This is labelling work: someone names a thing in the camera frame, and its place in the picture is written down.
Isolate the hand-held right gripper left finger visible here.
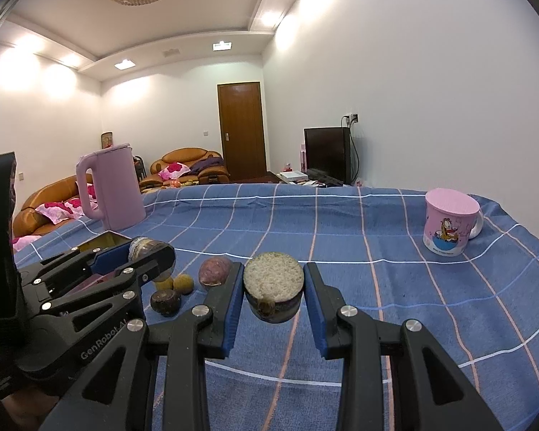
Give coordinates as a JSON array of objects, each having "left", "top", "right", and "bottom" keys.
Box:
[{"left": 40, "top": 263, "right": 245, "bottom": 431}]

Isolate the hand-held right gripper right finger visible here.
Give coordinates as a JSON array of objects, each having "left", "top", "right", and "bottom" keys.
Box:
[{"left": 303, "top": 263, "right": 504, "bottom": 431}]

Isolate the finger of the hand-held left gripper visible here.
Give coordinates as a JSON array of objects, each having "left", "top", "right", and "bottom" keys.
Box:
[
  {"left": 36, "top": 242, "right": 177, "bottom": 329},
  {"left": 18, "top": 240, "right": 133, "bottom": 292}
]

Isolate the dark brown passion fruit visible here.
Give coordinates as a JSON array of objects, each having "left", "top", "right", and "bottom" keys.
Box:
[{"left": 150, "top": 289, "right": 181, "bottom": 317}]

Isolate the reddish purple passion fruit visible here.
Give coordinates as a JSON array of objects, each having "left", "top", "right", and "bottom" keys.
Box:
[{"left": 198, "top": 256, "right": 231, "bottom": 287}]

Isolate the pink electric kettle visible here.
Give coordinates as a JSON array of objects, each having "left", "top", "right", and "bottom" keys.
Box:
[{"left": 75, "top": 143, "right": 147, "bottom": 233}]

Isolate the blue checked tablecloth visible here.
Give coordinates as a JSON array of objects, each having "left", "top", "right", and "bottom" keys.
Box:
[{"left": 11, "top": 183, "right": 539, "bottom": 431}]

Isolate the long brown leather sofa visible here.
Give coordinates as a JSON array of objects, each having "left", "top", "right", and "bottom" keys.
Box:
[{"left": 13, "top": 175, "right": 100, "bottom": 238}]

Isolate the brown leather armchair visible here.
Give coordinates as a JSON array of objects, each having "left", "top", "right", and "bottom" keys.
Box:
[{"left": 139, "top": 147, "right": 232, "bottom": 188}]

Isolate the low white television stand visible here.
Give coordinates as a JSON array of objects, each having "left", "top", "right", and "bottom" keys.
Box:
[{"left": 274, "top": 171, "right": 346, "bottom": 188}]

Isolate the brown wooden door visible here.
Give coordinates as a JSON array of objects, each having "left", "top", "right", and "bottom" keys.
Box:
[{"left": 217, "top": 82, "right": 269, "bottom": 181}]

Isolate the pink cartoon cup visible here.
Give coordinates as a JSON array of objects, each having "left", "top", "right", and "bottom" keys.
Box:
[{"left": 423, "top": 189, "right": 485, "bottom": 256}]

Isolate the black television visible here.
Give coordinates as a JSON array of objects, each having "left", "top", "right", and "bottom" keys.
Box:
[{"left": 304, "top": 127, "right": 352, "bottom": 185}]

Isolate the black power cable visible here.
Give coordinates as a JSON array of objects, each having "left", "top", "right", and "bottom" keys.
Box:
[{"left": 340, "top": 116, "right": 360, "bottom": 185}]

